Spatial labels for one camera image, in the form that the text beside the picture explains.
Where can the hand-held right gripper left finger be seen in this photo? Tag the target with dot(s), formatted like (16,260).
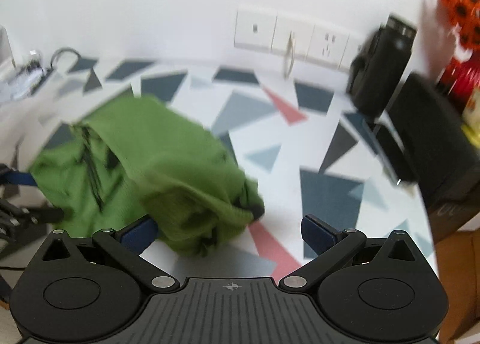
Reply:
(140,233)

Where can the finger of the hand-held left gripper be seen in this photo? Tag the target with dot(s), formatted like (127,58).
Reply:
(45,214)
(18,178)

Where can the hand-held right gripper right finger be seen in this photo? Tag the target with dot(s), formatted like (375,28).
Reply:
(318,233)

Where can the green knit sweater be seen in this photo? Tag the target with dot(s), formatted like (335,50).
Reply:
(168,163)

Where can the clear bag of small parts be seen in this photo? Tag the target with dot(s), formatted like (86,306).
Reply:
(22,77)

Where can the black smartphone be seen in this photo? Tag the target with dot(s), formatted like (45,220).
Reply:
(393,156)

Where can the black box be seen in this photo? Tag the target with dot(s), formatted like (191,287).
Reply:
(431,141)

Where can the black water bottle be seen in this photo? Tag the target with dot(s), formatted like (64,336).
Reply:
(382,66)

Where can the cream cup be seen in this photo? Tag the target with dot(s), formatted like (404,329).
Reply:
(473,111)

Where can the white power wall socket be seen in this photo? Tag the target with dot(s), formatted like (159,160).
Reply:
(328,45)
(350,51)

